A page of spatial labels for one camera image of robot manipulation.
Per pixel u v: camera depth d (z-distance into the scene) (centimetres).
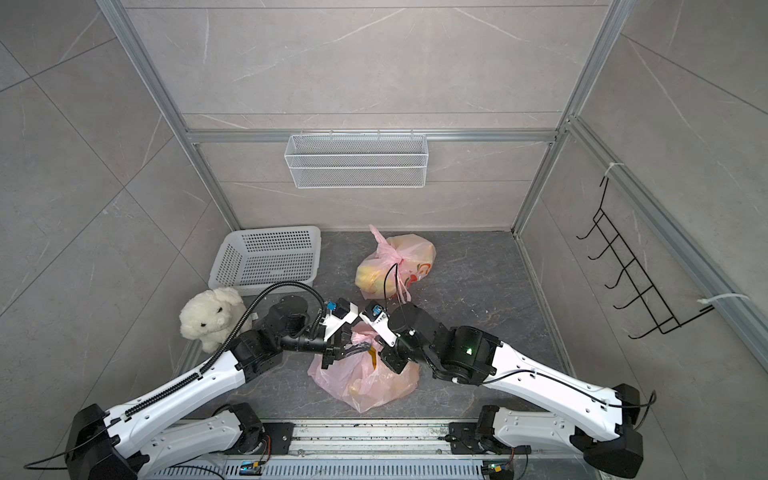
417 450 73
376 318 55
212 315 76
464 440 73
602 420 39
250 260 111
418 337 46
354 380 70
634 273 67
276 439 73
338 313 58
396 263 94
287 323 55
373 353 72
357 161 101
